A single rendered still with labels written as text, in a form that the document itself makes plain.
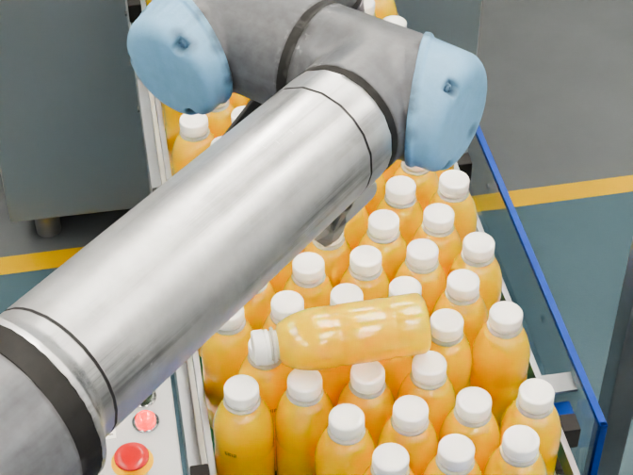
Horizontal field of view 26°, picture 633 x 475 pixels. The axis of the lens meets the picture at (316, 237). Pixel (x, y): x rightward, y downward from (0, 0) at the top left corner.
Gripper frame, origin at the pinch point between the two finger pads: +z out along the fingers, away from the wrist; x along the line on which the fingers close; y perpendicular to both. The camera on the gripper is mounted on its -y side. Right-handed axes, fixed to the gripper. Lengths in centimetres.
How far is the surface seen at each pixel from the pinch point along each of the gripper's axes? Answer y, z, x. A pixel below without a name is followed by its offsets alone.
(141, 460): -15.9, 33.3, 13.5
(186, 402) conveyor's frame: -1, 58, 32
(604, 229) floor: 137, 170, 72
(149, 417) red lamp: -12.0, 34.0, 17.7
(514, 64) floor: 170, 177, 134
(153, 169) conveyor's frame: 23, 63, 73
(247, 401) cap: -2.1, 37.4, 14.0
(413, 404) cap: 11.1, 38.5, 1.7
